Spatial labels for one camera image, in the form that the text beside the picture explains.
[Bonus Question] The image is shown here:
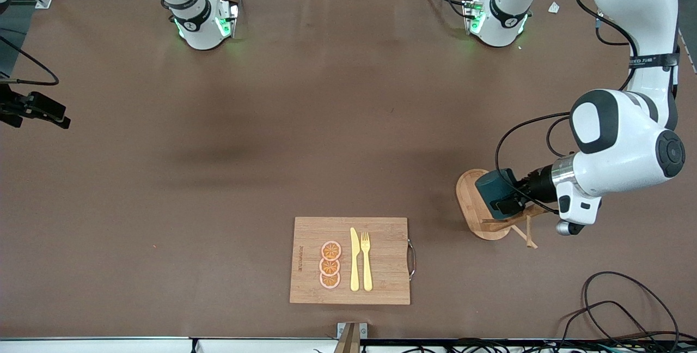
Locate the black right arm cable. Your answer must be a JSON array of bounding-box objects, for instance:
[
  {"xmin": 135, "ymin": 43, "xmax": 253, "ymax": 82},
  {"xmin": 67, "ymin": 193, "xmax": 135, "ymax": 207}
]
[{"xmin": 0, "ymin": 36, "xmax": 59, "ymax": 87}]

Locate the white edge rail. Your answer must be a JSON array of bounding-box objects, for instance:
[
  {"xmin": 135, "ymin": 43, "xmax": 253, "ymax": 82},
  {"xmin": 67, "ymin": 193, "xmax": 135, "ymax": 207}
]
[{"xmin": 0, "ymin": 337, "xmax": 341, "ymax": 353}]

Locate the black looped floor cable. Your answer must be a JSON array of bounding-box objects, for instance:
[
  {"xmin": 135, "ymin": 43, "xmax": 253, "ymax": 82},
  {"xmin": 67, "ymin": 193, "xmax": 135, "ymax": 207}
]
[
  {"xmin": 582, "ymin": 271, "xmax": 681, "ymax": 353},
  {"xmin": 555, "ymin": 301, "xmax": 654, "ymax": 353}
]

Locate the dark green cup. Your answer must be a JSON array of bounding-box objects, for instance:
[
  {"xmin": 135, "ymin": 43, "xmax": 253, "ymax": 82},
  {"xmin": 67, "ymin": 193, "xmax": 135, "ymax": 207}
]
[{"xmin": 475, "ymin": 169, "xmax": 524, "ymax": 220}]

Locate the metal camera bracket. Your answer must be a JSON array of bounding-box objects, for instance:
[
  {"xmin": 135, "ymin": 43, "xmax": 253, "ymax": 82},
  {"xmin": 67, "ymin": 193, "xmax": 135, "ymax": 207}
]
[{"xmin": 333, "ymin": 322, "xmax": 368, "ymax": 353}]

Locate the yellow plastic fork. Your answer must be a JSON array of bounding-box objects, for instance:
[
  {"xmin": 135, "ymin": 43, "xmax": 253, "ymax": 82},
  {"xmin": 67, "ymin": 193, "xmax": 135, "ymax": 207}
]
[{"xmin": 360, "ymin": 232, "xmax": 374, "ymax": 292}]

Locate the brown table cover sheet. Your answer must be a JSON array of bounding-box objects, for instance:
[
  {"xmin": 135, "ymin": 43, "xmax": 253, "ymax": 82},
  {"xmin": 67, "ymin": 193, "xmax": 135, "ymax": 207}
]
[{"xmin": 0, "ymin": 0, "xmax": 697, "ymax": 340}]

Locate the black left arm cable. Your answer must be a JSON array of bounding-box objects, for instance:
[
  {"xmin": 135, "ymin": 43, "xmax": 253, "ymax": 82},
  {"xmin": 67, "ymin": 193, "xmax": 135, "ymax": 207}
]
[{"xmin": 494, "ymin": 0, "xmax": 681, "ymax": 215}]

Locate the metal base connector box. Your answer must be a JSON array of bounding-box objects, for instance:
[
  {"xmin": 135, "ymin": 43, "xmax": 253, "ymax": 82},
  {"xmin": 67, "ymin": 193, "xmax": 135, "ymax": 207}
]
[
  {"xmin": 463, "ymin": 0, "xmax": 486, "ymax": 35},
  {"xmin": 217, "ymin": 0, "xmax": 240, "ymax": 39}
]

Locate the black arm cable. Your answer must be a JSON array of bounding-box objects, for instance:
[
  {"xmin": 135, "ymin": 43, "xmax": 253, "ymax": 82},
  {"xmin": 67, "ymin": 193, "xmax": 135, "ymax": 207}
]
[
  {"xmin": 494, "ymin": 0, "xmax": 681, "ymax": 215},
  {"xmin": 0, "ymin": 36, "xmax": 59, "ymax": 87}
]

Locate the yellow plastic knife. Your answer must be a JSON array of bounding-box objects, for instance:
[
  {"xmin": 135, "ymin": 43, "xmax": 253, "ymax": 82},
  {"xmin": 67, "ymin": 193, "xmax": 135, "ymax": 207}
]
[{"xmin": 350, "ymin": 227, "xmax": 360, "ymax": 292}]

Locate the wooden mug tree stand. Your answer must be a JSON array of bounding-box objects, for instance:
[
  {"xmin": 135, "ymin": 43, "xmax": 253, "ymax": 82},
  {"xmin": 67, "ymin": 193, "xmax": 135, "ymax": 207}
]
[{"xmin": 456, "ymin": 169, "xmax": 551, "ymax": 250}]

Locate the wooden cutting board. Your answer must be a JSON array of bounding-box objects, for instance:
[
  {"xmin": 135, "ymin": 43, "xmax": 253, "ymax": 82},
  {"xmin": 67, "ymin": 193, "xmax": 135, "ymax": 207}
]
[{"xmin": 289, "ymin": 217, "xmax": 418, "ymax": 306}]

